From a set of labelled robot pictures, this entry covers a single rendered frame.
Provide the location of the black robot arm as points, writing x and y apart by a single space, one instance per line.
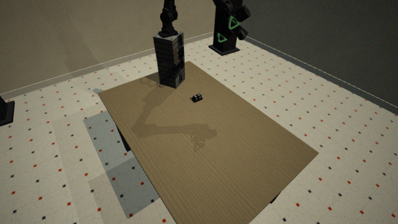
169 14

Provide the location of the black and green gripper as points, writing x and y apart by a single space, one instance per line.
231 24

